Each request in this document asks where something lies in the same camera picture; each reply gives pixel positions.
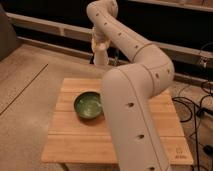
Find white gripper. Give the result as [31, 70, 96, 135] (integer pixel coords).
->
[91, 28, 110, 52]

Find white ceramic cup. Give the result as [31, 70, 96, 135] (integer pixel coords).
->
[93, 48, 109, 66]

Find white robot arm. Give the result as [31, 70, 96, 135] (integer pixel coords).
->
[87, 0, 174, 171]

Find green ceramic bowl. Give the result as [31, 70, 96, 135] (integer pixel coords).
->
[74, 92, 103, 119]

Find grey couch corner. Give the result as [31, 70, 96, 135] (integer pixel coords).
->
[0, 4, 21, 61]

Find wooden table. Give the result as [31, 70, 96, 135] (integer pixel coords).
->
[41, 78, 194, 171]

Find black floor cables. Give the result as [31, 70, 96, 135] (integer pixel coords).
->
[171, 79, 213, 171]

